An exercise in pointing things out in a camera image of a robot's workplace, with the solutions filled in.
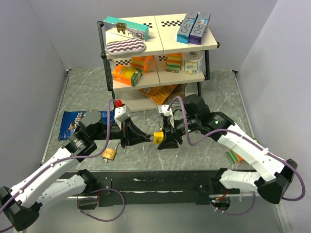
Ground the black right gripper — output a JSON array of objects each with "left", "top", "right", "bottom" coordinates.
[{"left": 156, "top": 116, "right": 200, "bottom": 150}]

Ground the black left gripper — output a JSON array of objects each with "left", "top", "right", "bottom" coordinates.
[{"left": 91, "top": 116, "right": 150, "bottom": 148}]

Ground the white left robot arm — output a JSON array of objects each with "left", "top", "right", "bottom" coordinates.
[{"left": 0, "top": 109, "right": 151, "bottom": 231}]

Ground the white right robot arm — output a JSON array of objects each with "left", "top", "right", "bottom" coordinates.
[{"left": 156, "top": 94, "right": 297, "bottom": 204}]

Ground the large brass padlock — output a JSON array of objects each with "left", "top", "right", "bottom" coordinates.
[{"left": 101, "top": 143, "right": 120, "bottom": 163}]

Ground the orange snack packet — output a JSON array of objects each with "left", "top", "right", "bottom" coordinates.
[{"left": 138, "top": 84, "right": 177, "bottom": 105}]

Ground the brown seed bag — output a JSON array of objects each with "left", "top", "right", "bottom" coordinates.
[{"left": 166, "top": 83, "right": 187, "bottom": 103}]

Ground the orange sponge box front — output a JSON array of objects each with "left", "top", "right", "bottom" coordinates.
[{"left": 112, "top": 65, "right": 142, "bottom": 86}]

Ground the orange sponge box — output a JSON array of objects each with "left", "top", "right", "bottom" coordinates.
[
  {"left": 130, "top": 55, "right": 154, "bottom": 73},
  {"left": 112, "top": 65, "right": 142, "bottom": 86}
]

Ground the blue Doritos chip bag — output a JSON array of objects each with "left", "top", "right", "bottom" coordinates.
[{"left": 58, "top": 110, "right": 119, "bottom": 141}]

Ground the beige three-tier shelf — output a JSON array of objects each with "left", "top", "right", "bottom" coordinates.
[{"left": 97, "top": 14, "right": 219, "bottom": 112}]

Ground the orange sponge pack on table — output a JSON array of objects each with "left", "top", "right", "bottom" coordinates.
[{"left": 225, "top": 150, "right": 244, "bottom": 164}]

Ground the orange sponge box rear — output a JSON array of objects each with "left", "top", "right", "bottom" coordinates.
[{"left": 130, "top": 55, "right": 154, "bottom": 73}]

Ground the colourful sponge stack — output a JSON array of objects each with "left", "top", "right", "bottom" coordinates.
[{"left": 166, "top": 53, "right": 182, "bottom": 73}]

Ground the toilet paper roll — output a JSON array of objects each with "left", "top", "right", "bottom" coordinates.
[{"left": 181, "top": 51, "right": 204, "bottom": 75}]

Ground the blue toothpaste box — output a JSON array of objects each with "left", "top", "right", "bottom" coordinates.
[{"left": 177, "top": 11, "right": 199, "bottom": 44}]

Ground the teal toothpaste box lying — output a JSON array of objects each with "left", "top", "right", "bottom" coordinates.
[{"left": 103, "top": 17, "right": 149, "bottom": 41}]

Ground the purple toothpaste box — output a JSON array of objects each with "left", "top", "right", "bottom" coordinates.
[{"left": 189, "top": 12, "right": 211, "bottom": 45}]

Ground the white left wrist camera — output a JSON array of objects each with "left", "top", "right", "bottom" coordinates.
[{"left": 114, "top": 99, "right": 131, "bottom": 129}]

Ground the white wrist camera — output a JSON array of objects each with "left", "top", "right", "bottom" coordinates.
[
  {"left": 114, "top": 99, "right": 131, "bottom": 129},
  {"left": 158, "top": 105, "right": 173, "bottom": 117}
]

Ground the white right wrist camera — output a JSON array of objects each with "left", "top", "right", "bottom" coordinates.
[{"left": 158, "top": 105, "right": 173, "bottom": 117}]

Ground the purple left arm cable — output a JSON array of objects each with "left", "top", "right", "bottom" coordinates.
[{"left": 0, "top": 99, "right": 120, "bottom": 233}]

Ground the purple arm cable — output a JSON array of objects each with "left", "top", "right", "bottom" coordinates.
[
  {"left": 0, "top": 99, "right": 120, "bottom": 233},
  {"left": 166, "top": 96, "right": 306, "bottom": 201}
]

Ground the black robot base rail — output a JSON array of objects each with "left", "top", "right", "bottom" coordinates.
[{"left": 60, "top": 169, "right": 243, "bottom": 207}]

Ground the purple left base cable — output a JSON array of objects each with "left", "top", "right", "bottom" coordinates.
[{"left": 76, "top": 188, "right": 126, "bottom": 222}]

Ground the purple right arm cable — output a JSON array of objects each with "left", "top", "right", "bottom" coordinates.
[{"left": 166, "top": 96, "right": 306, "bottom": 201}]

